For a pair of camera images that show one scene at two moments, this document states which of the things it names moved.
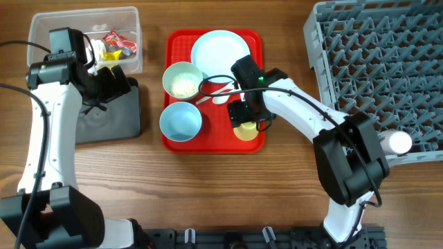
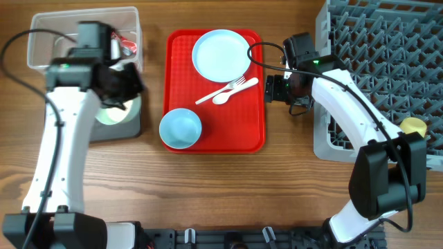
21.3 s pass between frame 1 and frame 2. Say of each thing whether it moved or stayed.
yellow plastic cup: moved
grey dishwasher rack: stayed
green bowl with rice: moved
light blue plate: stayed
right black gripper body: moved
